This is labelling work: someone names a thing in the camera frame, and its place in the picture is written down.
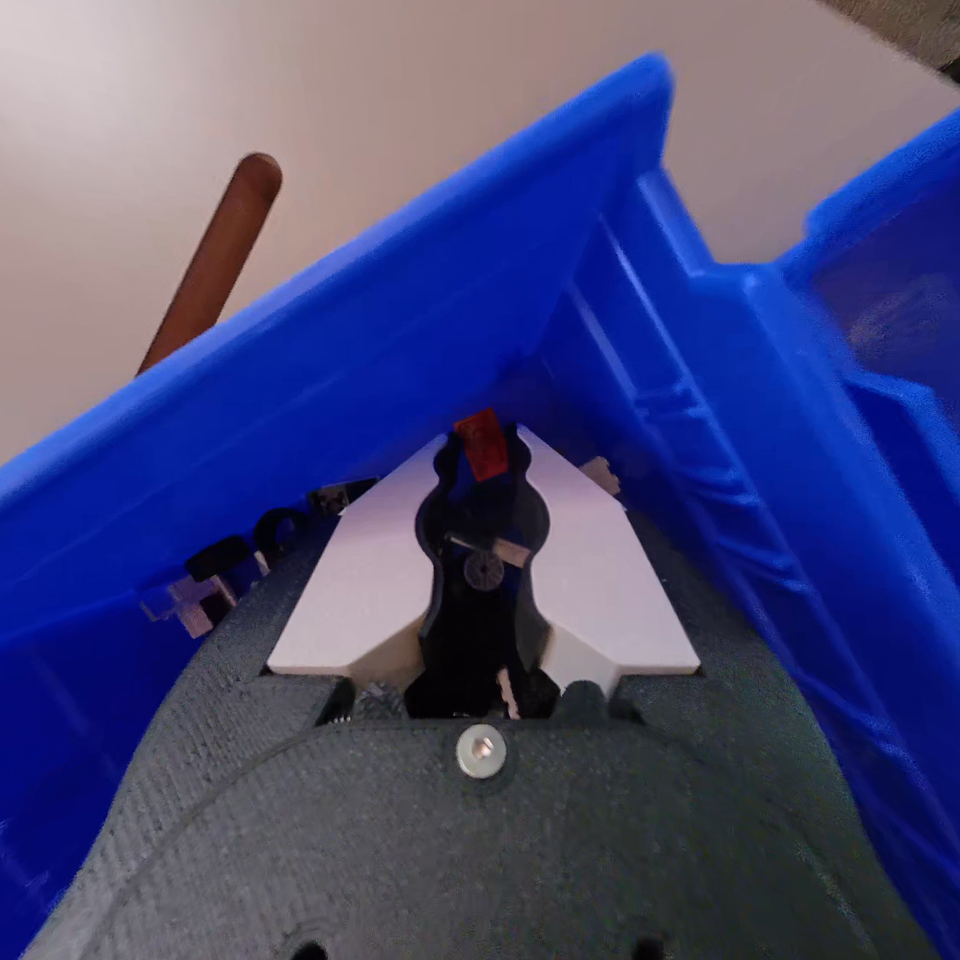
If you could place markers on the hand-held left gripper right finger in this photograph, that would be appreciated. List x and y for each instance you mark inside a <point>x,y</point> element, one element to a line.
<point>607,585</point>

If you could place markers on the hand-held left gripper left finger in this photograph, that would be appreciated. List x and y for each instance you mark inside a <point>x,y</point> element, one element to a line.
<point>352,592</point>

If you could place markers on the small red brick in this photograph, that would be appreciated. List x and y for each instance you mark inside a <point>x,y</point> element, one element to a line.
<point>484,450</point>

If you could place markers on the blue plastic bin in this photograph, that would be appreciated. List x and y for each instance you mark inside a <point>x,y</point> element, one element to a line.
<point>337,360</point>
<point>900,225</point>

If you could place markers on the tan and grey brick pile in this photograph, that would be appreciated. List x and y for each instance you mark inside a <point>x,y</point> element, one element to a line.
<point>217,561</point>

